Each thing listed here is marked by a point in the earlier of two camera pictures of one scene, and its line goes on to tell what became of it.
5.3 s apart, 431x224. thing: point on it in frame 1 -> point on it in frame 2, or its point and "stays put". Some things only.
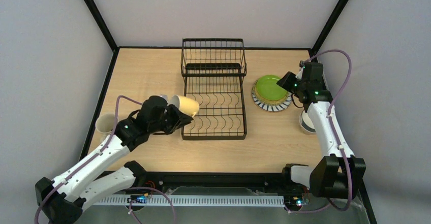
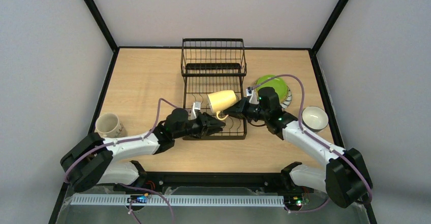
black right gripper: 293,85 -> 242,106
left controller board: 140,199 stays put
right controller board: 293,200 stays put
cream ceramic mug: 105,123 stays put
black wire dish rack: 214,69 stays put
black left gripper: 173,119 -> 203,124
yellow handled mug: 188,106 -> 220,100
